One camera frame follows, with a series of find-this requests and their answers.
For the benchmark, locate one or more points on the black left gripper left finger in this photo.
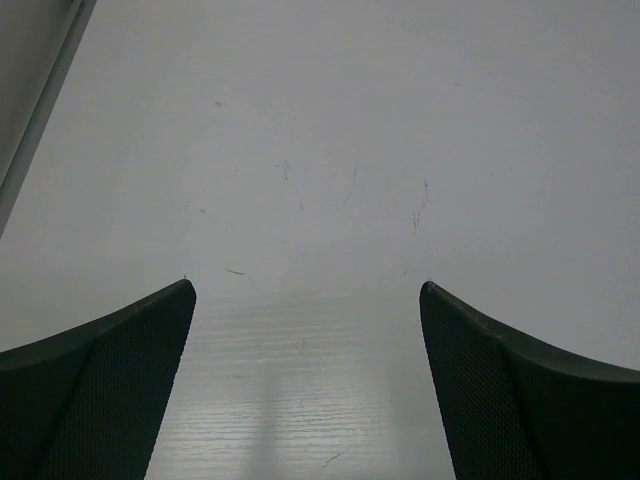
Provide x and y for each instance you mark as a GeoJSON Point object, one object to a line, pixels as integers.
{"type": "Point", "coordinates": [88, 403]}

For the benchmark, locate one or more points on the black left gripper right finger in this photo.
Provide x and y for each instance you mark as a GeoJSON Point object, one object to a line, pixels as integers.
{"type": "Point", "coordinates": [515, 407]}

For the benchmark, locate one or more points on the aluminium table edge rail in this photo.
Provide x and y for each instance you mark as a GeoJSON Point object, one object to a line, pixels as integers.
{"type": "Point", "coordinates": [39, 40]}

